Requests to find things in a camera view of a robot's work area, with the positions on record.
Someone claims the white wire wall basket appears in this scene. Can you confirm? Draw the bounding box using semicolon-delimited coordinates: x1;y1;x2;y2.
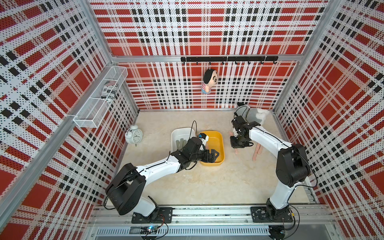
74;66;128;129

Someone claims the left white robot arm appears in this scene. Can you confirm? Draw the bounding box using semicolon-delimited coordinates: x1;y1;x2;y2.
106;134;220;221

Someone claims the cartoon boy doll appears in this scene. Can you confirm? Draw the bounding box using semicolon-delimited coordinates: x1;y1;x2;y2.
202;69;218;94

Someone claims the white storage box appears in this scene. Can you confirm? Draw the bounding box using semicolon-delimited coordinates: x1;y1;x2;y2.
171;128;196;152

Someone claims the striped can in basket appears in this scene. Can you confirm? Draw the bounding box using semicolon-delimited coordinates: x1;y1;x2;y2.
101;81;118;103

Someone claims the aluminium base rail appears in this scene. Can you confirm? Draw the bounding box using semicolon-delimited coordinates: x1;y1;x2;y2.
85;204;342;240

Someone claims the yellow storage box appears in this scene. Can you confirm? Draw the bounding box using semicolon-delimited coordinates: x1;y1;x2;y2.
200;130;225;167

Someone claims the grey plush dog toy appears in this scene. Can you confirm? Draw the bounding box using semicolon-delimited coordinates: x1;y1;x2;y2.
234;103;270;126

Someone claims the white alarm clock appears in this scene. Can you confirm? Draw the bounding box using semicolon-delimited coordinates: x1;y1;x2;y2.
125;125;143;145

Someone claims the black hook rail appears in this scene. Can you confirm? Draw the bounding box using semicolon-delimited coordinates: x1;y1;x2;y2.
181;56;279;63

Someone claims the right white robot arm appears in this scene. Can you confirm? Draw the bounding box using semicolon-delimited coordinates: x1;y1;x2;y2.
230;116;311;222

